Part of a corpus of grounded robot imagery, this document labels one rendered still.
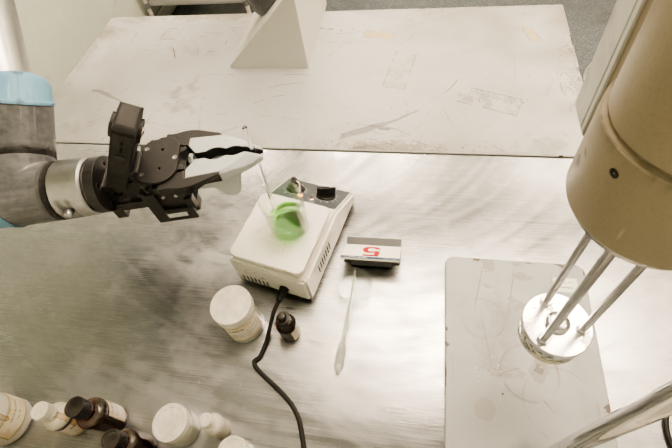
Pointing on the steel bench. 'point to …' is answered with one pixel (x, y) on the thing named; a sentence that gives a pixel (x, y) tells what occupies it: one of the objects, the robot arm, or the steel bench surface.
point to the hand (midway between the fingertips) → (250, 150)
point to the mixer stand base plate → (512, 361)
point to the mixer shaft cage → (567, 312)
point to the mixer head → (630, 122)
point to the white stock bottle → (13, 417)
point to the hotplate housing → (306, 286)
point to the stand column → (623, 420)
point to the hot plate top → (293, 254)
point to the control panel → (319, 199)
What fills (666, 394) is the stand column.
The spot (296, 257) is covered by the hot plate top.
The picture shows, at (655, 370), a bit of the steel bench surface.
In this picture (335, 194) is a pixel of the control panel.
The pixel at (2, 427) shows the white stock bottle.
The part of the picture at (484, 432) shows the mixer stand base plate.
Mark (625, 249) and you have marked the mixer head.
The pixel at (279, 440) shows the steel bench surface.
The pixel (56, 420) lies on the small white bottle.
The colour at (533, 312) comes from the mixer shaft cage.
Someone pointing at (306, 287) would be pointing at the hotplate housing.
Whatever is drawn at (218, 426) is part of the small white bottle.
